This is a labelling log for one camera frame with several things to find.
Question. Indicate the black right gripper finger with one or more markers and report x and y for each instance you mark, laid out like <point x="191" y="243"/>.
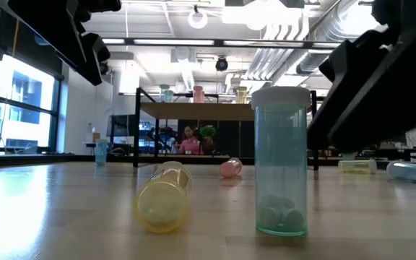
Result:
<point x="356" y="57"/>
<point x="392" y="101"/>

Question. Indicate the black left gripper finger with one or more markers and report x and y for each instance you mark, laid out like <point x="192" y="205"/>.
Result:
<point x="99" y="48"/>
<point x="60" y="32"/>

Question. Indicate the blue medicine bottle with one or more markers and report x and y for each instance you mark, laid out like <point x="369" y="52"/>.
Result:
<point x="101" y="155"/>
<point x="410" y="172"/>

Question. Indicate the teal medicine bottle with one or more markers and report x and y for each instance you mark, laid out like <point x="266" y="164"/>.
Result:
<point x="348" y="156"/>
<point x="172" y="97"/>
<point x="164" y="95"/>
<point x="280" y="162"/>

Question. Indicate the pink medicine bottle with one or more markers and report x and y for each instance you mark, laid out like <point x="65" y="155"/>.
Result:
<point x="198" y="94"/>
<point x="229" y="168"/>

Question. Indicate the wooden shelf with black legs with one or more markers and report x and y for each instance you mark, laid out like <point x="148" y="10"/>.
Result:
<point x="200" y="111"/>

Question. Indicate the black round spotlight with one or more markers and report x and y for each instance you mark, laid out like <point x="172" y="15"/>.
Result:
<point x="105" y="68"/>
<point x="221" y="64"/>

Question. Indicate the long ceiling light bar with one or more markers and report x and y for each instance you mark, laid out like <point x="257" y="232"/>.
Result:
<point x="172" y="42"/>

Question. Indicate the large window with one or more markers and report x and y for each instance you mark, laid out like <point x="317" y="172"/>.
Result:
<point x="24" y="97"/>

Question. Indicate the black computer monitor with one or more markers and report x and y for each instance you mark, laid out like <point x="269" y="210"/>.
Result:
<point x="121" y="125"/>

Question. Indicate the cardboard box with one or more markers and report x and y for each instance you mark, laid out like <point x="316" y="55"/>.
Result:
<point x="96" y="137"/>

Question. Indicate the person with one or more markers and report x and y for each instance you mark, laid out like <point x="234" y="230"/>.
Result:
<point x="190" y="144"/>

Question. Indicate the green potted plant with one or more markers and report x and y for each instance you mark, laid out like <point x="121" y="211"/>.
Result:
<point x="208" y="134"/>

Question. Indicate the silver ventilation duct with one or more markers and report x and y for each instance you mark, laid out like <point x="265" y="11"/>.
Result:
<point x="303" y="63"/>

